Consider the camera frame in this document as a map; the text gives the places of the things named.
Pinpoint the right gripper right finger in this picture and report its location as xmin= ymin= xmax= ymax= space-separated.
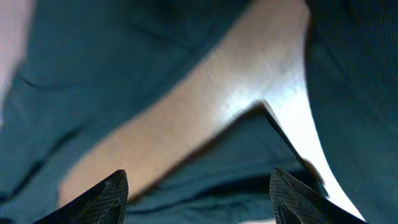
xmin=269 ymin=167 xmax=366 ymax=224

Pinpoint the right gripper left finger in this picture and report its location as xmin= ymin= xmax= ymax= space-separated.
xmin=34 ymin=170 xmax=129 ymax=224

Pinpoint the black leggings red waistband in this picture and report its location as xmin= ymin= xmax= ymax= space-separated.
xmin=1 ymin=1 xmax=397 ymax=223

